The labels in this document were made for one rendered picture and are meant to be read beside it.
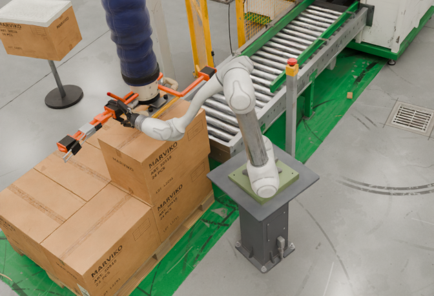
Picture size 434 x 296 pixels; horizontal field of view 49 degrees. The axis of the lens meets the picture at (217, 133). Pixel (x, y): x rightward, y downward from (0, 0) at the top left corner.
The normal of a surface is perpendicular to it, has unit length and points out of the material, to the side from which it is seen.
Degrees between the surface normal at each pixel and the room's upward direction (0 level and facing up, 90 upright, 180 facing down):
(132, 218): 0
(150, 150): 0
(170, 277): 0
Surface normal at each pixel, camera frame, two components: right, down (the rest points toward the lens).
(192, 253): -0.09, -0.74
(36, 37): -0.33, 0.65
